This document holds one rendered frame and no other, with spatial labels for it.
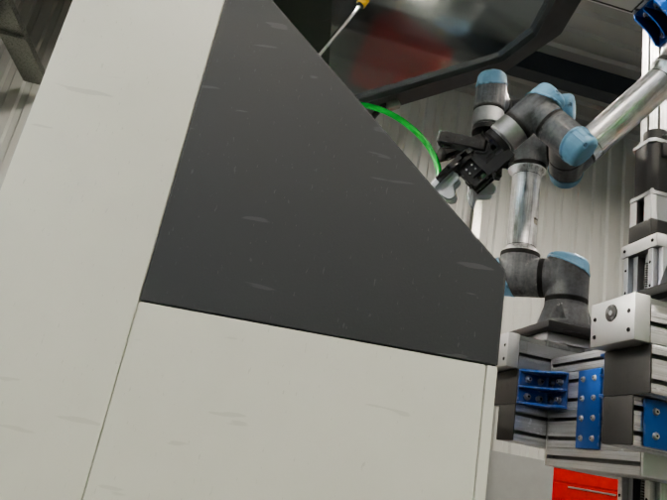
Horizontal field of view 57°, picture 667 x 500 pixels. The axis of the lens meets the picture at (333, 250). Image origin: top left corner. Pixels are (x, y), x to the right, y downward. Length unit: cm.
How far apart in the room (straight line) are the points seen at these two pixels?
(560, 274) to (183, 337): 115
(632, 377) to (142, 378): 87
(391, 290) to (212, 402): 33
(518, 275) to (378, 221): 87
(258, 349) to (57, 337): 31
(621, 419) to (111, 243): 96
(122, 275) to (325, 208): 35
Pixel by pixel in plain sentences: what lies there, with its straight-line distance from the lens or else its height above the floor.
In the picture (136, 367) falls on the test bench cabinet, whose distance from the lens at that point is 100.
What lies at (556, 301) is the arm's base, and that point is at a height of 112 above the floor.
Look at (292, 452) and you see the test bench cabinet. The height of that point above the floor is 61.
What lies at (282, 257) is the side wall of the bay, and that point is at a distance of 101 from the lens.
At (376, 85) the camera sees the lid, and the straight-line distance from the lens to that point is 186.
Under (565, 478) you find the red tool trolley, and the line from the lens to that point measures 555.
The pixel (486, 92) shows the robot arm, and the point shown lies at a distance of 157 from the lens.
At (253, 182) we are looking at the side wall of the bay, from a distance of 106.
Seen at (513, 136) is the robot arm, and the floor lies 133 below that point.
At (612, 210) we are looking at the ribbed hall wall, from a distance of 1025.
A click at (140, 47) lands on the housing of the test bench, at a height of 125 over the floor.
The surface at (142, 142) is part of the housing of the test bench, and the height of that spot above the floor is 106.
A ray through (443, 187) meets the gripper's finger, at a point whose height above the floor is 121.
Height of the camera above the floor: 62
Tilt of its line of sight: 18 degrees up
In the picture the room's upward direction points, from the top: 11 degrees clockwise
